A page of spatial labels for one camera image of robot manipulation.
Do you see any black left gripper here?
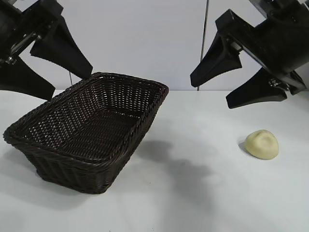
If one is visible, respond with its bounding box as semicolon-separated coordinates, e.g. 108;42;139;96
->
0;0;94;102

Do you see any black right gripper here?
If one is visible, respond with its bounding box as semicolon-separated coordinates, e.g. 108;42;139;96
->
190;0;309;110

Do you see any pale yellow egg yolk pastry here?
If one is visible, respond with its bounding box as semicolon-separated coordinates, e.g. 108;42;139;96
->
244;130;280;160

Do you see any dark brown woven wicker basket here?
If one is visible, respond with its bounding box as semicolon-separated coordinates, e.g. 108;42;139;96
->
2;72;169;195

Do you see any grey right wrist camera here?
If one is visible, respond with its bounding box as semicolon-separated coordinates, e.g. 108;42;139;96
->
248;0;269;15

